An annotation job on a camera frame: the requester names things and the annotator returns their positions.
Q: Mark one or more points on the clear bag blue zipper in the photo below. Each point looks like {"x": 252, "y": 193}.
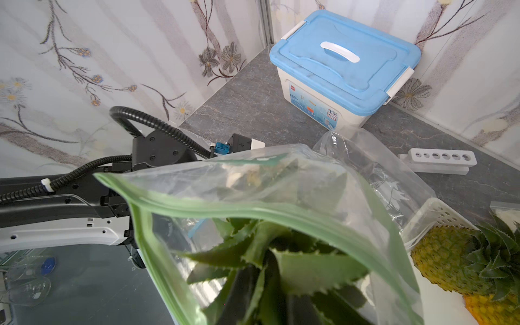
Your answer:
{"x": 24, "y": 278}
{"x": 403, "y": 193}

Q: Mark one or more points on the yellow pineapple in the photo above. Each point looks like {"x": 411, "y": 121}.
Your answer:
{"x": 482, "y": 261}
{"x": 488, "y": 312}

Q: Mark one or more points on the blue lid storage box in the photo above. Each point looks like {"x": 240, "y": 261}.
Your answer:
{"x": 340, "y": 72}

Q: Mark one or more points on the white test tube rack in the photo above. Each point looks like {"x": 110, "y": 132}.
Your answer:
{"x": 438, "y": 161}

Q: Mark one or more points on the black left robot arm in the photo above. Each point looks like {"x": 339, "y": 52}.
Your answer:
{"x": 75, "y": 208}

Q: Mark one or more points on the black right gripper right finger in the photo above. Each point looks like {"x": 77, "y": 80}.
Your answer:
{"x": 301, "y": 311}

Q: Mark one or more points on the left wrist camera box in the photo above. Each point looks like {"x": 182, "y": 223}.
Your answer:
{"x": 237, "y": 143}

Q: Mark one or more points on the small bag of rice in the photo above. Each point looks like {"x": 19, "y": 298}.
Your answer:
{"x": 508, "y": 212}

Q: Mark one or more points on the green zipper NIU bag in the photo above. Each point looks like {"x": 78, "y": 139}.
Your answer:
{"x": 181, "y": 209}

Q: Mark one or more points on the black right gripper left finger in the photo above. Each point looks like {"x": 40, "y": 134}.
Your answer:
{"x": 240, "y": 296}

